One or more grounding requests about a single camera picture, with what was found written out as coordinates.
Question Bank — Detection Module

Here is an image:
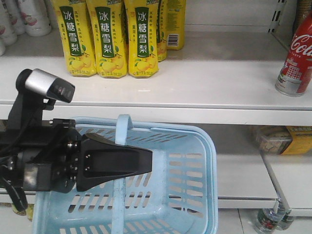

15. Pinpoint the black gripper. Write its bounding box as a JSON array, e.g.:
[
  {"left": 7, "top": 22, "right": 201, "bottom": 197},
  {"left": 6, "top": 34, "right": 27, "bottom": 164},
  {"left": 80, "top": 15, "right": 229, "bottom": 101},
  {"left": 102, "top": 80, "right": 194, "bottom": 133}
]
[{"left": 0, "top": 118, "right": 153, "bottom": 193}]

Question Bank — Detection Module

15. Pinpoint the light blue plastic basket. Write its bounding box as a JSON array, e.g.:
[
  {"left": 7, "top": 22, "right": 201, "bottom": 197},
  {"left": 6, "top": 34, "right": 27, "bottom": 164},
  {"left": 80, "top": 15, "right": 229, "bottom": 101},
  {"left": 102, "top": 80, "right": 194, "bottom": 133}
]
[{"left": 32, "top": 115, "right": 218, "bottom": 234}]

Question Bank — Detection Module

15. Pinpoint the yellow pear drink carton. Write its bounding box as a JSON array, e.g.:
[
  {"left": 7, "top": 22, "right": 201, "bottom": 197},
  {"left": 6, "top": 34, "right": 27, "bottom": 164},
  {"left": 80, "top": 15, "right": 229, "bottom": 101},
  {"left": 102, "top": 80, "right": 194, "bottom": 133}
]
[
  {"left": 124, "top": 0, "right": 159, "bottom": 78},
  {"left": 86, "top": 0, "right": 128, "bottom": 79},
  {"left": 51, "top": 0, "right": 97, "bottom": 77}
]

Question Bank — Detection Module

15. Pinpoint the white metal shelving unit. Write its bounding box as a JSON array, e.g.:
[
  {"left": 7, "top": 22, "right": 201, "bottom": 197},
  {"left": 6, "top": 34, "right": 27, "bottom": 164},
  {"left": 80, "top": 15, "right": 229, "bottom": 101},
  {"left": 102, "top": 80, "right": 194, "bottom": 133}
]
[{"left": 0, "top": 0, "right": 312, "bottom": 234}]

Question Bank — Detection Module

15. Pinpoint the clear water bottle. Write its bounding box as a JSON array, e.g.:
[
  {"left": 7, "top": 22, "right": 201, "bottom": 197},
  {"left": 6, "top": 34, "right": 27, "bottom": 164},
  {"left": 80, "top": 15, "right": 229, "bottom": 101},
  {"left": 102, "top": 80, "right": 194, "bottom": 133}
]
[
  {"left": 276, "top": 208, "right": 296, "bottom": 231},
  {"left": 253, "top": 202, "right": 285, "bottom": 234}
]

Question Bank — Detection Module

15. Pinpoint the clear cookie box yellow label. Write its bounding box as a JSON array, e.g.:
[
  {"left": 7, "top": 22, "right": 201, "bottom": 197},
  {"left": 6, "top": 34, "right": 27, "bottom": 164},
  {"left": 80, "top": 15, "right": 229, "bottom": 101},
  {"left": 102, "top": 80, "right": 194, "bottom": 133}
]
[{"left": 250, "top": 125, "right": 312, "bottom": 155}]

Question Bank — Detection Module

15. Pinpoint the red coca-cola aluminium bottle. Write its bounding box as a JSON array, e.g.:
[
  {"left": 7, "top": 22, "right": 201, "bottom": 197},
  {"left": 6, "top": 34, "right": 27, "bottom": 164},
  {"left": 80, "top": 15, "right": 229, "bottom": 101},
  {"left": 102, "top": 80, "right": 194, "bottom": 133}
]
[{"left": 275, "top": 13, "right": 312, "bottom": 97}]

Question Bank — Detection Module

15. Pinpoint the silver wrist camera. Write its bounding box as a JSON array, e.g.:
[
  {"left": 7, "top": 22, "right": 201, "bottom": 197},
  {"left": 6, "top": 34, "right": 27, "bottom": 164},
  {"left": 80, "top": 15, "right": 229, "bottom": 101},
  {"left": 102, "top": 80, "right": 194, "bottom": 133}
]
[{"left": 16, "top": 69, "right": 75, "bottom": 103}]

